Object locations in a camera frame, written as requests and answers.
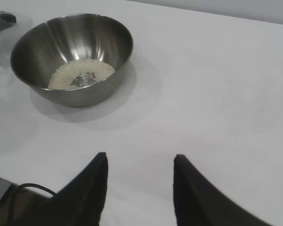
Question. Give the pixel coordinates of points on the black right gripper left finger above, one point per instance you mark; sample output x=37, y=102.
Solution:
x=85, y=193

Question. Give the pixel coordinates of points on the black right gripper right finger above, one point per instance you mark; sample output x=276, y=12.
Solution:
x=198, y=197

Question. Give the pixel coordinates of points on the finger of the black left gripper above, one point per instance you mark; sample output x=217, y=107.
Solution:
x=7, y=18

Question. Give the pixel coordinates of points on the stainless steel mixing bowl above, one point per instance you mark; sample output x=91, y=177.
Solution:
x=61, y=42

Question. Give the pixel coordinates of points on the white rice grains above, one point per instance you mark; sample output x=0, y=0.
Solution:
x=68, y=73

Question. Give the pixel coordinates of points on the white tablecloth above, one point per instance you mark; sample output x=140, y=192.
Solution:
x=202, y=94

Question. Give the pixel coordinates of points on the silver metal table frame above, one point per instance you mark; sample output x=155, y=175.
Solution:
x=0, y=190

